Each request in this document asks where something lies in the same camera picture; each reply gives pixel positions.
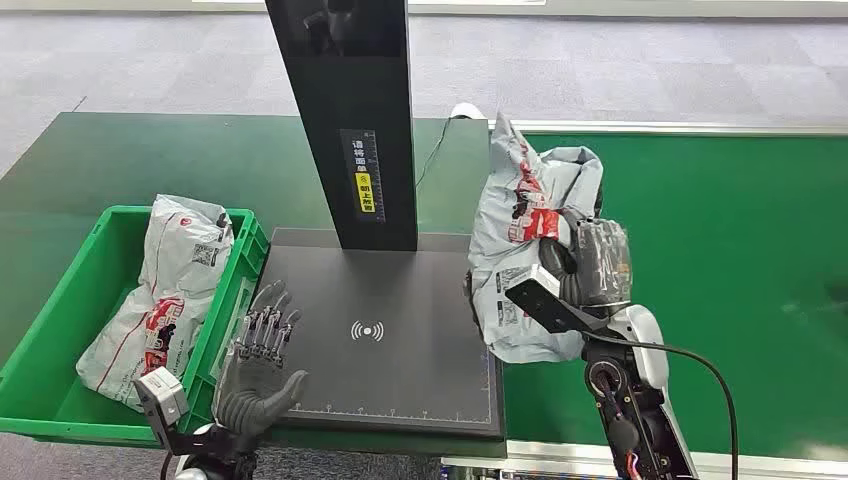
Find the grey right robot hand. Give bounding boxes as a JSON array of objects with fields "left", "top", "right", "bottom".
[{"left": 538, "top": 213, "right": 635, "bottom": 311}]

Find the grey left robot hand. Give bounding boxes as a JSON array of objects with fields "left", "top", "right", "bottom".
[{"left": 213, "top": 280, "right": 310, "bottom": 425}]

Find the grey poly mailer package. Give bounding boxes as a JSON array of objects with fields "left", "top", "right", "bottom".
[
  {"left": 75, "top": 193, "right": 237, "bottom": 414},
  {"left": 466, "top": 112, "right": 605, "bottom": 366}
]

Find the black weighing scale with column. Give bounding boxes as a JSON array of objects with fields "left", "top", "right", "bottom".
[{"left": 254, "top": 0, "right": 509, "bottom": 458}]

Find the green plastic basket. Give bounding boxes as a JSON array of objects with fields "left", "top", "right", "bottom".
[{"left": 0, "top": 205, "right": 272, "bottom": 452}]

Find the green conveyor belt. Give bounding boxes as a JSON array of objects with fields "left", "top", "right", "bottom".
[{"left": 490, "top": 132, "right": 848, "bottom": 463}]

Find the black yellow label sticker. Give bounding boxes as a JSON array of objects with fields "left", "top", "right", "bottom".
[{"left": 339, "top": 128, "right": 388, "bottom": 225}]

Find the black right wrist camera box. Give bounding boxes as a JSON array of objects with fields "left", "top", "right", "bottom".
[{"left": 504, "top": 263, "right": 611, "bottom": 337}]

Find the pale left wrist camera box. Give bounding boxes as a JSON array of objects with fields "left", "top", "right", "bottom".
[{"left": 133, "top": 366, "right": 191, "bottom": 453}]

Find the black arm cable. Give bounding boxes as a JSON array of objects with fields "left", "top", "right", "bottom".
[{"left": 582, "top": 331, "right": 741, "bottom": 480}]

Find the thin black scale cable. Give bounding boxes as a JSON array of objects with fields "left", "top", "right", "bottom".
[{"left": 414, "top": 117, "right": 454, "bottom": 192}]

